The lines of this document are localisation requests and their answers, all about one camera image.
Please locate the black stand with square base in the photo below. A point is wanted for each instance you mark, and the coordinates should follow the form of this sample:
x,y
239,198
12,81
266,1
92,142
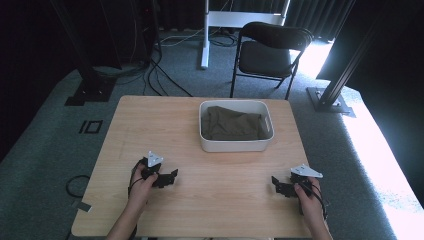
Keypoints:
x,y
91,90

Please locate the black folding chair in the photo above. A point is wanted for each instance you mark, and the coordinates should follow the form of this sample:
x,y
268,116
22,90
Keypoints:
x,y
266,56

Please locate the person's right hand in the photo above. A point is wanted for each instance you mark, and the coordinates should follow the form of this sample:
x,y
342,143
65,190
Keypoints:
x,y
310,203

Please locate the black metal post with plate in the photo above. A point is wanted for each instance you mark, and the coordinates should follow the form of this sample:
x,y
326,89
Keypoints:
x,y
330,100

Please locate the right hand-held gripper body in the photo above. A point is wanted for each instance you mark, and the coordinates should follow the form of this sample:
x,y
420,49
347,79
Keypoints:
x,y
300,181

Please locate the dark equipment rack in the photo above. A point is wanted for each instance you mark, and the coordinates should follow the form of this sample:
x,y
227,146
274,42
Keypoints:
x,y
133,30

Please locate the grey tape piece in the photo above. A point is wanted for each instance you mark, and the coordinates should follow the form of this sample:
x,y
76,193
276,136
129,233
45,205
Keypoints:
x,y
84,206

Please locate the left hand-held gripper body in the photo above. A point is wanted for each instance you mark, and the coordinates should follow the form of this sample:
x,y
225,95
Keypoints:
x,y
150,168

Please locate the white metal stand frame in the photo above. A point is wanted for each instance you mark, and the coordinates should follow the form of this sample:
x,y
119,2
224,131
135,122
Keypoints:
x,y
233,18

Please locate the person's left hand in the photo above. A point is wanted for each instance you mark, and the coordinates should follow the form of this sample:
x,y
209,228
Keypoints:
x,y
141,190

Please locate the white plastic bin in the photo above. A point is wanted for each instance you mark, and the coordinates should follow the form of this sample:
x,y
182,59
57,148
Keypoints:
x,y
233,145

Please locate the olive green pants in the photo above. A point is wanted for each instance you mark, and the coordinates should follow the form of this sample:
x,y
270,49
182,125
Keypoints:
x,y
233,125

